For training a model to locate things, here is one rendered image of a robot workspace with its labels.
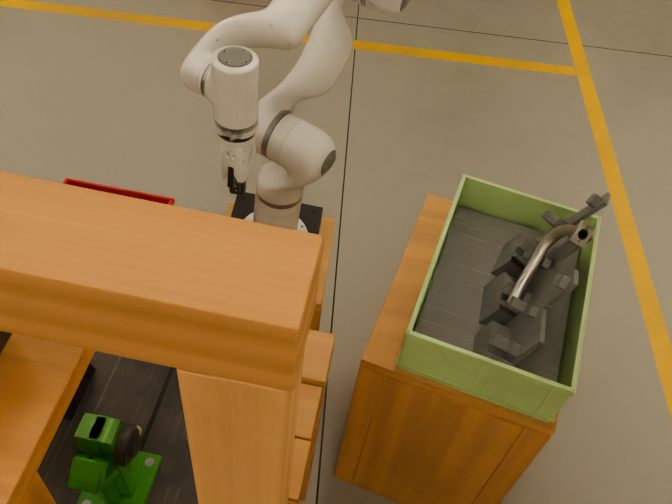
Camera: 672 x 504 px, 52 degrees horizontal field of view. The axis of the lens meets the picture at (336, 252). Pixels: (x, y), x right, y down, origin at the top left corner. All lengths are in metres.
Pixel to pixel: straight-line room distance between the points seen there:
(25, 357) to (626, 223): 3.09
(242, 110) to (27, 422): 0.66
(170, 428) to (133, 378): 0.16
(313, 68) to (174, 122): 2.17
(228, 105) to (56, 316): 0.79
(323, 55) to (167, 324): 1.12
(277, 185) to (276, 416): 1.11
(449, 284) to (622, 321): 1.41
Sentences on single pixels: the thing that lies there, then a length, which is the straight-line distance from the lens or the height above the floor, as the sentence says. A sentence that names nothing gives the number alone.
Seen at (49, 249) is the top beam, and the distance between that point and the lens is 0.52.
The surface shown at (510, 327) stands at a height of 0.91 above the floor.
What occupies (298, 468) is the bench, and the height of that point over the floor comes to 0.88.
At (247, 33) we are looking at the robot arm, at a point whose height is 1.60.
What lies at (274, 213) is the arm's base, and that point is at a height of 1.07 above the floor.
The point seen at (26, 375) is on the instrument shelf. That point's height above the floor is 1.54.
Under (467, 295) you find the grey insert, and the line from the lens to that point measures 1.92.
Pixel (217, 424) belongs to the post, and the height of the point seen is 1.77.
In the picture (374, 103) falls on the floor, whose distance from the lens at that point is 3.86.
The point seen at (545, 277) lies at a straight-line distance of 1.83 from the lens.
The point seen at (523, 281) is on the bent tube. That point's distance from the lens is 1.81.
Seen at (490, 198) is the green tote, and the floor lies 0.91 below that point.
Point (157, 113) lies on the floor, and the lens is 3.73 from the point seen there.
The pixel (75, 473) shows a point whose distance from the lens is 1.33.
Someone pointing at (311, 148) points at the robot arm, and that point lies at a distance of 1.54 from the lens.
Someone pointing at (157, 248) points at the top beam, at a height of 1.94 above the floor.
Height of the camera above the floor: 2.33
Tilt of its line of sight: 50 degrees down
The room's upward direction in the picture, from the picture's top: 8 degrees clockwise
